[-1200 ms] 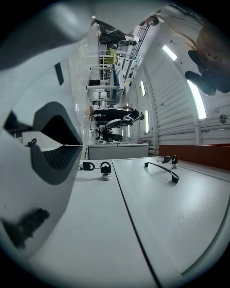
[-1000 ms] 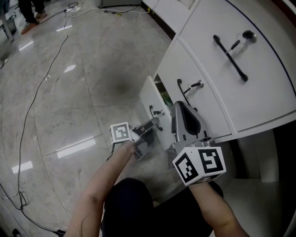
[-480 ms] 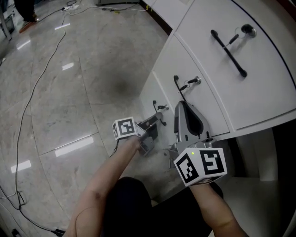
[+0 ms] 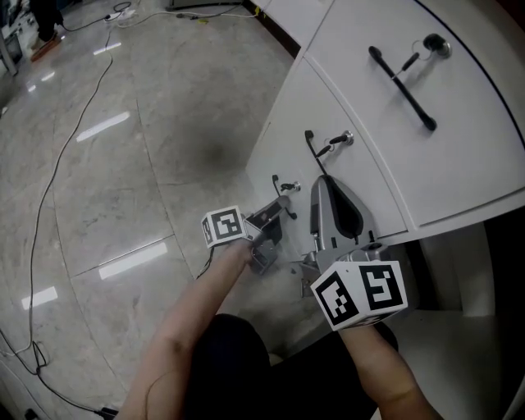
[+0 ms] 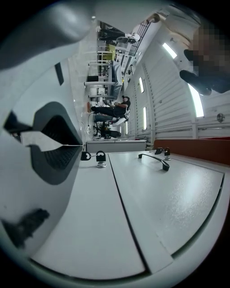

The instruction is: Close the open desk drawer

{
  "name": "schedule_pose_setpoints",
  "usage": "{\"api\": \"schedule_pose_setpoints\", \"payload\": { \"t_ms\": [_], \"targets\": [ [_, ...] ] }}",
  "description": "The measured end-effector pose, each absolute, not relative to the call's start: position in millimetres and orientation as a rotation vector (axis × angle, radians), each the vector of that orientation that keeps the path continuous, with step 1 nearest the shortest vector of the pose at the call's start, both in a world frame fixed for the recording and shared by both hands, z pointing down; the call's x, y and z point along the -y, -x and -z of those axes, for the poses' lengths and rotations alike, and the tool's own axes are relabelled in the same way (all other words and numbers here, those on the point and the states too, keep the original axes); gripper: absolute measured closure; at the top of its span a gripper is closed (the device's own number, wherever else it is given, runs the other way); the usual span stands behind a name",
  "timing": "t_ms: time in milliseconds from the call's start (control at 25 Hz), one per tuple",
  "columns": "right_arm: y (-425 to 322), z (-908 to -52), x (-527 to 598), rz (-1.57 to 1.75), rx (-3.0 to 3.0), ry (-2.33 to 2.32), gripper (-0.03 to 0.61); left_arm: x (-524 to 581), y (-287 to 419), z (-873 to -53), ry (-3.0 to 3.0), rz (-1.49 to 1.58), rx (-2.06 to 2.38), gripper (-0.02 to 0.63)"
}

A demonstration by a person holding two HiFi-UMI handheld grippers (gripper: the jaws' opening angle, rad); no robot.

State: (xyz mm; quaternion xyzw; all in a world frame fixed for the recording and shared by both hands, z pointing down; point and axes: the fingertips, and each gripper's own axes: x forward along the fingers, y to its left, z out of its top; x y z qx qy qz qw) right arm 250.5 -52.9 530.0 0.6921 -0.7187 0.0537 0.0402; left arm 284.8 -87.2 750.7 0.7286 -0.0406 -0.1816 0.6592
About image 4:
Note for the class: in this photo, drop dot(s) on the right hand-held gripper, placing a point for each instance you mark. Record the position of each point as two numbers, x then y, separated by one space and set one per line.
377 287

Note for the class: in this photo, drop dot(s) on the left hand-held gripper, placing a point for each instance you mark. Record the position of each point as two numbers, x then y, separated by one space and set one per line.
223 227

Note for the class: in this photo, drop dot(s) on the person's left forearm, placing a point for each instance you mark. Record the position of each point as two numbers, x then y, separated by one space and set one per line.
176 336

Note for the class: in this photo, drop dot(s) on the person's right forearm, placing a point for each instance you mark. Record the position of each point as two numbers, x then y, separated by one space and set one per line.
389 377

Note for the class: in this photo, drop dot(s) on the white cabinet with red top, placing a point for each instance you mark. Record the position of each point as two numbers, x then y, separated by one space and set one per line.
500 49

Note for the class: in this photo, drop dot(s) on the person's black trousers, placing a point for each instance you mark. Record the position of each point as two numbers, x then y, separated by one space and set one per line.
238 369

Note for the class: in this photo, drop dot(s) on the white power strip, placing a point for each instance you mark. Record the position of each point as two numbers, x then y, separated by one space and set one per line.
123 13

